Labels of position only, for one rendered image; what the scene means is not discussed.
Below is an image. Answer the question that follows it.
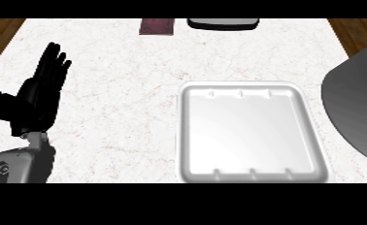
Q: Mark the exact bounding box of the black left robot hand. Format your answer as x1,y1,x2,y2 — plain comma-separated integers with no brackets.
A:
0,42,73,139

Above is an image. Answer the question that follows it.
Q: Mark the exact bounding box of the white plastic tray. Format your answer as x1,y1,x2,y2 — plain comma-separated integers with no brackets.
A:
175,80,335,184

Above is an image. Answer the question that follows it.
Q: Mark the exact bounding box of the dark red box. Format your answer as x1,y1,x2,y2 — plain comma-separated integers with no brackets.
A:
138,18,177,37

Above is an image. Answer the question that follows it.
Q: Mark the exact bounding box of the black and white appliance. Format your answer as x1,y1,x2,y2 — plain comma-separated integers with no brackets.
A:
187,18,261,32

